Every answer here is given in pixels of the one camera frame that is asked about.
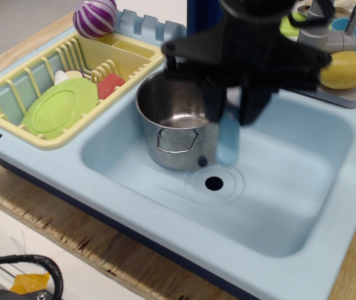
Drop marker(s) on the blue handled white spoon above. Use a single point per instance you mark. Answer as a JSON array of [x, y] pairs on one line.
[[229, 128]]

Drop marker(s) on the dark blue plastic bin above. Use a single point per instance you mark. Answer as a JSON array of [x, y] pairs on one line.
[[202, 15]]

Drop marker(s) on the yellow toy potato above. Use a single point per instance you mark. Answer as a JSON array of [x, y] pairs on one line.
[[340, 74]]

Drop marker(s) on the yellow tape piece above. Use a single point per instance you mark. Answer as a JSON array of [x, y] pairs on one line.
[[28, 283]]

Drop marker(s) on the stainless steel pot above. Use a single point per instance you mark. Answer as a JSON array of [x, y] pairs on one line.
[[178, 134]]

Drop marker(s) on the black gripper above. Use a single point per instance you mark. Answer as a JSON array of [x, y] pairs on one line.
[[237, 52]]

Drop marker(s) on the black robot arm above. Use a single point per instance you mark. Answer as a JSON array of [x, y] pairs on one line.
[[259, 12]]

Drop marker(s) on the green plastic plate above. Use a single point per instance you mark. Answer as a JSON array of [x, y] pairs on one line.
[[60, 107]]

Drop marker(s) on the white purple toy slice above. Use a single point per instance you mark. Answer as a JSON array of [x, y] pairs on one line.
[[61, 76]]

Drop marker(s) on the purple striped toy onion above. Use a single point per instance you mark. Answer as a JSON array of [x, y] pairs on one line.
[[95, 19]]

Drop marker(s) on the red toy food block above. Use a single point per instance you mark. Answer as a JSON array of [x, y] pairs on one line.
[[107, 86]]

